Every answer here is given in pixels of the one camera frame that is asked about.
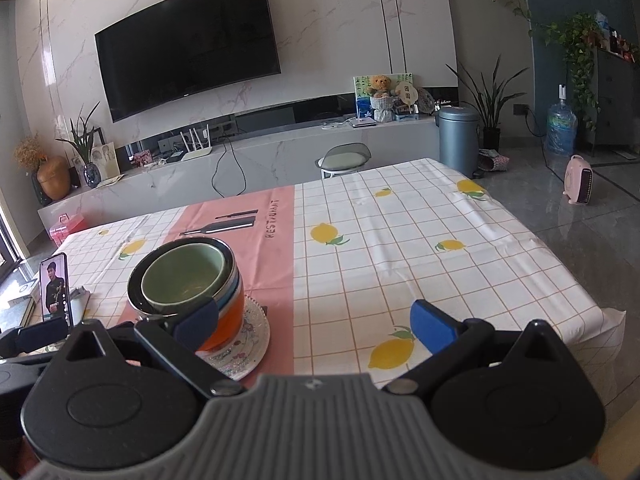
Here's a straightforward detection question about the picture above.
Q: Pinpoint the green ceramic bowl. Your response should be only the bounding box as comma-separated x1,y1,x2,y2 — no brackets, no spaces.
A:
141,248,227,315

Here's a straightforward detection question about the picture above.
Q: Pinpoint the sketch picture frame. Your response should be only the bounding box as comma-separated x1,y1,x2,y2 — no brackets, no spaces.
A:
90,141,121,181

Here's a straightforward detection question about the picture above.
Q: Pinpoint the brown teddy bear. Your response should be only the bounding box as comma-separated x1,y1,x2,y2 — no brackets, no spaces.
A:
367,75,396,123

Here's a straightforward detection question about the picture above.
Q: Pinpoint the blue water jug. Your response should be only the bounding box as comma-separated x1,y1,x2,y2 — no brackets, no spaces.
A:
545,85,578,157

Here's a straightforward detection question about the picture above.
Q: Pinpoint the white router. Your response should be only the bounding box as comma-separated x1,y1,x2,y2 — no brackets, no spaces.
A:
179,129,214,162

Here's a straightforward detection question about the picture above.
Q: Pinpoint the black cable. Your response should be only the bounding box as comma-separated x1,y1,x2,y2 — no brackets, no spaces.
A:
211,137,248,198

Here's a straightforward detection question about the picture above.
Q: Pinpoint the pink plastic box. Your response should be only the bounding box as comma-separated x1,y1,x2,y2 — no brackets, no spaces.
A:
49,213,86,247

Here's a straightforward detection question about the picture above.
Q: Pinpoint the green plant in blue vase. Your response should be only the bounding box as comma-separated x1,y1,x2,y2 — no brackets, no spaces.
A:
55,101,108,189

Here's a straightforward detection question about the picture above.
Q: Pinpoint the white patterned plate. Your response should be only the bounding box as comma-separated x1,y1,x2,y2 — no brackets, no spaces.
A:
195,295,271,380

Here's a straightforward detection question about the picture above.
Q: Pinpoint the smartphone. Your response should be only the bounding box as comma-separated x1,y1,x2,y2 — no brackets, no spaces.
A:
39,252,68,323

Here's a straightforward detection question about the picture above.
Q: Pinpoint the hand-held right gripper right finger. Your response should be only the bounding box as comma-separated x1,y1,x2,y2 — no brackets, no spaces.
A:
382,299,573,396

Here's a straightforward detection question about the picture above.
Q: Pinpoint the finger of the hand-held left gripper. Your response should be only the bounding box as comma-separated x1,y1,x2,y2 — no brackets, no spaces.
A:
0,319,72,358

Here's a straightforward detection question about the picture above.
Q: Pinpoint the trailing pothos plant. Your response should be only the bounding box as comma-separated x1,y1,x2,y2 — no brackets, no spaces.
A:
530,12,608,131

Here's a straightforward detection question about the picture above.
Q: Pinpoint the grey phone stand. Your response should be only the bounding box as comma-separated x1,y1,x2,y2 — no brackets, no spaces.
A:
67,285,93,326

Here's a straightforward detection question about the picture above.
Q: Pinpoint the orange vase with dried flowers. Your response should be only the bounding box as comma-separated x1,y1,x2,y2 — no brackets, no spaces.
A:
14,132,72,202

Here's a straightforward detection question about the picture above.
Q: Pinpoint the round paper hand fan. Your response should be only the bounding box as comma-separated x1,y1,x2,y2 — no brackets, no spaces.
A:
395,80,418,111

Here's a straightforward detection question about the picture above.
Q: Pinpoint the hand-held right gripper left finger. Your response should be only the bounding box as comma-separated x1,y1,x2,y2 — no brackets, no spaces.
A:
64,299,242,400

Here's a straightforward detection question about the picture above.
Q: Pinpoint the black television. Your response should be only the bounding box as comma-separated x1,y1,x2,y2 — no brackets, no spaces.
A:
94,0,282,123

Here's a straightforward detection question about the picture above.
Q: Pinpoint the grey trash bin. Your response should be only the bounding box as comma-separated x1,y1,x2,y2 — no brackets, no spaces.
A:
433,105,482,179

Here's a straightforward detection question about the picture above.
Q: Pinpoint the dark drawer cabinet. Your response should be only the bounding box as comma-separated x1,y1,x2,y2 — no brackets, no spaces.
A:
590,45,640,158

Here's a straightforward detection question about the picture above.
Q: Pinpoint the orange steel bowl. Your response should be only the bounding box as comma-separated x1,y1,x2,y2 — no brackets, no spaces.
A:
135,280,246,352

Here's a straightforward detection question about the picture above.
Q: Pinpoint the tall potted plant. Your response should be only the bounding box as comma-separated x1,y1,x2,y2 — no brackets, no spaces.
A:
445,55,530,153

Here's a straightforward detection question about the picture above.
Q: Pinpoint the grey cushioned stool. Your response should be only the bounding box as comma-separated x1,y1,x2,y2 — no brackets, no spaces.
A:
316,143,372,180

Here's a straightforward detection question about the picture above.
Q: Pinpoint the green painted picture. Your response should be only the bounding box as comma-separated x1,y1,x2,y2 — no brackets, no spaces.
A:
353,72,415,116

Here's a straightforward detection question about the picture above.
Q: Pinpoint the checked lemon tablecloth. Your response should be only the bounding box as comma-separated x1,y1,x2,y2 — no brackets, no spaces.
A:
30,157,627,411

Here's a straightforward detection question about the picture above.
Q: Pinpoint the blue steel bowl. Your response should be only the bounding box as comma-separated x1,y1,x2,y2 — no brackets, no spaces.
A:
127,238,243,318

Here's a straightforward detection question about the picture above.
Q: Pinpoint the pink fan heater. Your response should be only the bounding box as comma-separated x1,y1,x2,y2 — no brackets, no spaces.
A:
562,155,593,206

